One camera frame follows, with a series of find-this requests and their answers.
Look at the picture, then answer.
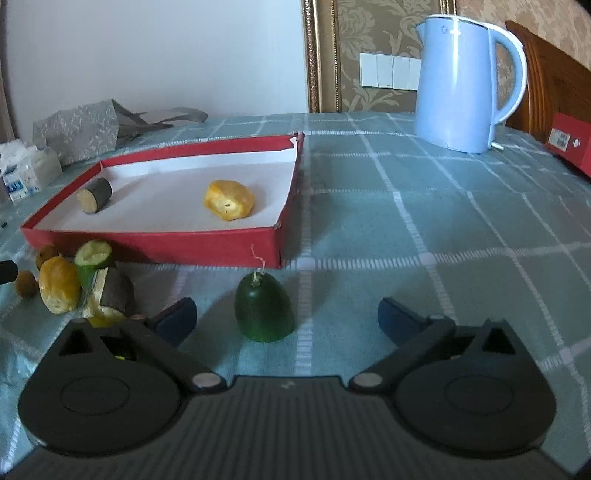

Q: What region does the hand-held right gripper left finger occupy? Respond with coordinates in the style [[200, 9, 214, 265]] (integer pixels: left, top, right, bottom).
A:
[[58, 298, 227, 393]]

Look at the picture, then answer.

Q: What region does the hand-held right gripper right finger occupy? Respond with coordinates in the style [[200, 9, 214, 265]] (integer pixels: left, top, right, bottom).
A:
[[348, 298, 520, 393]]

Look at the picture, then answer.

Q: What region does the brown longan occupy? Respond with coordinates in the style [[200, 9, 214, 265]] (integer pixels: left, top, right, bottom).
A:
[[35, 244, 60, 271], [16, 270, 38, 299]]

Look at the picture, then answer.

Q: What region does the yellow fruit chunk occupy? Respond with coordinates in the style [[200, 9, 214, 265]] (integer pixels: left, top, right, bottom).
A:
[[38, 256, 83, 315]]

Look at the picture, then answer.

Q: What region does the red cardboard box tray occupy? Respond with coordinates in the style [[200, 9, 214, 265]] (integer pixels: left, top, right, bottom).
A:
[[21, 131, 305, 270]]

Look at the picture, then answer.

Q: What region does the green fruit half with stem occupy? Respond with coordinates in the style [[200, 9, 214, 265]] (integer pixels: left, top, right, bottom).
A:
[[234, 244, 295, 343]]

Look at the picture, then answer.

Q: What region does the dark-skinned yellow-fleshed fruit piece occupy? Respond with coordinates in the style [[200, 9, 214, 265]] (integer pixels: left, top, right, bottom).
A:
[[81, 267, 136, 328]]

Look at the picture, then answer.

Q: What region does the green cut cucumber end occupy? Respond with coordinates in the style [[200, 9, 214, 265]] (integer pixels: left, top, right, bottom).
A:
[[74, 239, 116, 289]]

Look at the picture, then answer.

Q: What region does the tissue pack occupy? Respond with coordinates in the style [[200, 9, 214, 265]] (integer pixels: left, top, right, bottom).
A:
[[0, 138, 63, 205]]

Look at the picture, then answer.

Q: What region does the dark-skinned cut fruit piece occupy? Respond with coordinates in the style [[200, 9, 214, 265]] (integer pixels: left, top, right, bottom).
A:
[[76, 176, 114, 214]]

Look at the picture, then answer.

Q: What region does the yellow peeled fruit piece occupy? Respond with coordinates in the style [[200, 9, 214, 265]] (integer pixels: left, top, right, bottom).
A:
[[204, 180, 256, 221]]

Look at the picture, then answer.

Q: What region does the grey patterned paper bag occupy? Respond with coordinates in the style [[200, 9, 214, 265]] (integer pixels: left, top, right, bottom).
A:
[[32, 98, 209, 167]]

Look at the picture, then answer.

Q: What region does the patterned curtain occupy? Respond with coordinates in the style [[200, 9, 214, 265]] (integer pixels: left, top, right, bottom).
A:
[[0, 0, 17, 141]]

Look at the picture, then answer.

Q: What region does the light blue electric kettle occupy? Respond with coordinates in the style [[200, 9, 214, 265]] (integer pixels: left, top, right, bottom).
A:
[[413, 14, 528, 154]]

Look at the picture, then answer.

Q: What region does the red box with label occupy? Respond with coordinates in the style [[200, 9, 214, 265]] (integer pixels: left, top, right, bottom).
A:
[[547, 113, 591, 178]]

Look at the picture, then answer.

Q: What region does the wooden chair back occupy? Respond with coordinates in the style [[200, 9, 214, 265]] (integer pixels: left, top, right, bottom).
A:
[[505, 21, 591, 153]]

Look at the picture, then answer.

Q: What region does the white wall switch panel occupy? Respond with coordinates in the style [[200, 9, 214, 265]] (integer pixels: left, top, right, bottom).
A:
[[359, 52, 422, 90]]

